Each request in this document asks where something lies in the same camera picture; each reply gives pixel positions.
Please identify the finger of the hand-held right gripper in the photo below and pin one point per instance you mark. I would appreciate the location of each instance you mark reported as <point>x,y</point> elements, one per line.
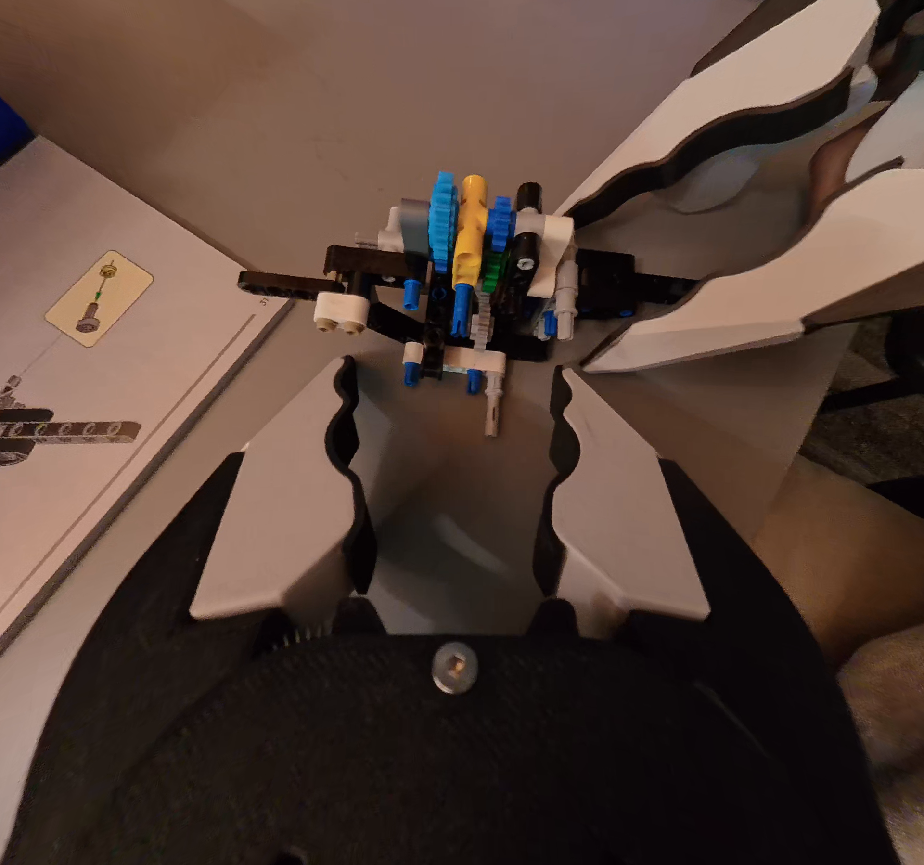
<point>758,78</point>
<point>830,266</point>

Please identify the person's right hand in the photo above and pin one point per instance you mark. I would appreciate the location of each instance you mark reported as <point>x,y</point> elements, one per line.
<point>830,161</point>

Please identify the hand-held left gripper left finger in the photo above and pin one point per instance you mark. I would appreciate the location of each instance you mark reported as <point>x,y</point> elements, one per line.
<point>281,518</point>

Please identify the lego instruction booklet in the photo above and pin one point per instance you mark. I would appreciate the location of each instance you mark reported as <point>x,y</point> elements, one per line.
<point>130,388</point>

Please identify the blue plastic bin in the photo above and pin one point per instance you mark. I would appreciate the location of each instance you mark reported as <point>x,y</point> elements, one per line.
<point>11,128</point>

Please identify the tan cardboard box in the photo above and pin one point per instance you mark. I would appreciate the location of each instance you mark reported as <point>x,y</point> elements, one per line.
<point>830,562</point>

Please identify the multicoloured lego gear assembly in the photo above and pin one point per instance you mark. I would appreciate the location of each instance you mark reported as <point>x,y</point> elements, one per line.
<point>469,229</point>

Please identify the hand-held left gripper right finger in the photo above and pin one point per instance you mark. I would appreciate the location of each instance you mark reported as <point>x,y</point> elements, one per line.
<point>621,518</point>

